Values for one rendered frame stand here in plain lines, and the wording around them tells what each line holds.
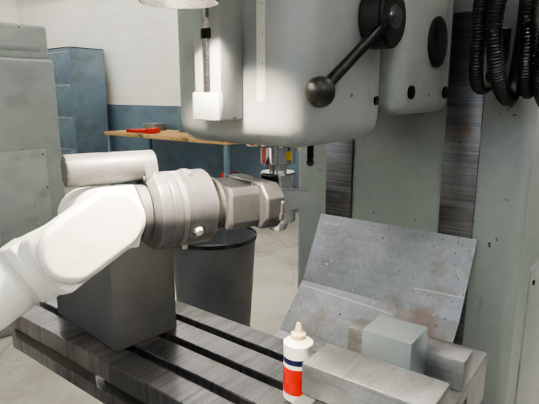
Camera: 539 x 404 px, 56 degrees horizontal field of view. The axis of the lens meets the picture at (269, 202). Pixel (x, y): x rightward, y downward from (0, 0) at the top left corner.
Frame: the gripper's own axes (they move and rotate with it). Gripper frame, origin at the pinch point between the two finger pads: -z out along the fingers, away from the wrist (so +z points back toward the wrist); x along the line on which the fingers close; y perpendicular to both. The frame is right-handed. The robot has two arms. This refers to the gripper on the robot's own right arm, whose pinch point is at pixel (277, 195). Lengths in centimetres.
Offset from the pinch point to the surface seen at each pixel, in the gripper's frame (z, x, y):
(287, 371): 1.0, -4.2, 23.1
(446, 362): -10.1, -20.5, 17.4
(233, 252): -82, 158, 65
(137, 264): 11.9, 22.6, 13.9
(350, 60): 0.8, -14.0, -16.5
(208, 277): -70, 163, 77
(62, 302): 21, 40, 25
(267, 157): 2.3, -0.9, -5.3
